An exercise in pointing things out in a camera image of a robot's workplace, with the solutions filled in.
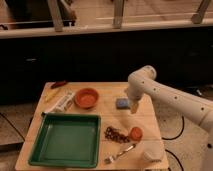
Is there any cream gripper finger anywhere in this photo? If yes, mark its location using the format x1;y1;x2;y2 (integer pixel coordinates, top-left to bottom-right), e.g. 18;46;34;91
130;101;139;114

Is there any blue sponge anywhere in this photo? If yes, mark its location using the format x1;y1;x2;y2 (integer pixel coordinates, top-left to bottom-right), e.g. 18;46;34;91
116;98;130;109

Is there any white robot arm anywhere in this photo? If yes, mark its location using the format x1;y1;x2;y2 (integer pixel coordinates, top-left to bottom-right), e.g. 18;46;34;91
125;65;213;171

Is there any green plastic tray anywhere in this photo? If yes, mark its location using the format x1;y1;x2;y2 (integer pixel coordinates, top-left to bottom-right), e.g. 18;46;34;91
28;114;101;168

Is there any orange tomato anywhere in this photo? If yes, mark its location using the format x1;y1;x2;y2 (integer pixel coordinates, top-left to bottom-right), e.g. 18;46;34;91
129;127;143;141

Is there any bunch of dark grapes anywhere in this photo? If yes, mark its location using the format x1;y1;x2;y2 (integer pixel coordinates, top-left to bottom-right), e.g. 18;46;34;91
104;126;130;143

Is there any orange bowl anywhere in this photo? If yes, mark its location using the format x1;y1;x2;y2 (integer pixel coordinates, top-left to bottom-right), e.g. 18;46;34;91
74;88;99;109

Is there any white cup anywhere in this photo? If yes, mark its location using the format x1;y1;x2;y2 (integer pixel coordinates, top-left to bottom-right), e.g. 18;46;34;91
143;142;164;162

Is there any silver fork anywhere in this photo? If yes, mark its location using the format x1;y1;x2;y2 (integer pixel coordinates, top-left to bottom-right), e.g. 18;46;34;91
104;144;136;164

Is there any white tube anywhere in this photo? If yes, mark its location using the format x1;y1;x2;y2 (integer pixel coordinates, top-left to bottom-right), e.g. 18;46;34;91
41;91;76;116

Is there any yellow banana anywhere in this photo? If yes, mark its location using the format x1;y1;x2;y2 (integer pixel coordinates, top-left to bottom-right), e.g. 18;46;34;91
45;89;60;102

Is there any black cable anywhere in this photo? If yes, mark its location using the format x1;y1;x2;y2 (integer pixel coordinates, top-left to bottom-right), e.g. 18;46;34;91
161;114;186;171

